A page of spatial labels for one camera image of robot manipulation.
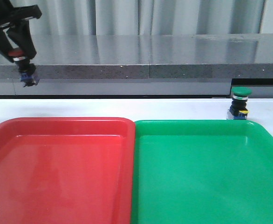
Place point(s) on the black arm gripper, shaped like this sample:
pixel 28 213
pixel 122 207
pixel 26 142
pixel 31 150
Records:
pixel 19 31

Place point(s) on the red mushroom push button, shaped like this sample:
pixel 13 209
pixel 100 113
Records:
pixel 25 68

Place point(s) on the green mushroom push button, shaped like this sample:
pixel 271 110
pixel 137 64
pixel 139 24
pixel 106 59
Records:
pixel 237 109

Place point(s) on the white pleated curtain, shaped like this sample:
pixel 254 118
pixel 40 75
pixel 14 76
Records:
pixel 150 17

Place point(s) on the grey stone counter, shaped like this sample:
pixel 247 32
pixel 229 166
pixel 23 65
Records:
pixel 157 66

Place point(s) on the red plastic tray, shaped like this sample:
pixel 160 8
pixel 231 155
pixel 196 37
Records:
pixel 66 170

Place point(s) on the green plastic tray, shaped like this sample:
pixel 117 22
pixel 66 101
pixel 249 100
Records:
pixel 202 172

